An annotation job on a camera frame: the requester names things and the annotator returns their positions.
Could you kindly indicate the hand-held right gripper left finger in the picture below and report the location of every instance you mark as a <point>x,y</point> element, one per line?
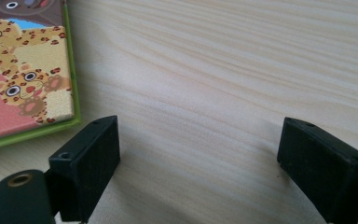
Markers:
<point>87,161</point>

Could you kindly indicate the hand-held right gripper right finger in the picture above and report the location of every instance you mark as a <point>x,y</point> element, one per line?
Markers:
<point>323,168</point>

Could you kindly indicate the large cartoon animals picture book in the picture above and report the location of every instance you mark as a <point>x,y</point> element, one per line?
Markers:
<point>24,77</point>

